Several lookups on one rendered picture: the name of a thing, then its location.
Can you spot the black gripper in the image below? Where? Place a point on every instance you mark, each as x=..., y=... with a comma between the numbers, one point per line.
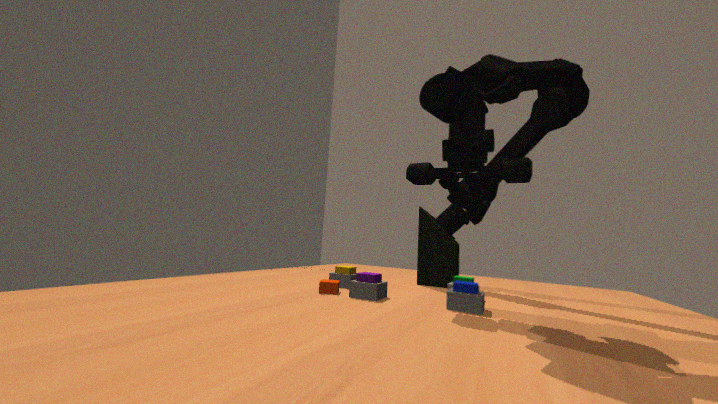
x=512, y=170

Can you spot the orange block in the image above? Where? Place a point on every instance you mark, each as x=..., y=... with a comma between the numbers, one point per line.
x=329, y=286

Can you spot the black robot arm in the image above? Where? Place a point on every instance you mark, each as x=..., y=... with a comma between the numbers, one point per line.
x=456, y=98

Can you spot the blue button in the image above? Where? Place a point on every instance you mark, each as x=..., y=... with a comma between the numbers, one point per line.
x=465, y=297

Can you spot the green button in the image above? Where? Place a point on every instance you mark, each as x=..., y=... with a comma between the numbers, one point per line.
x=459, y=278

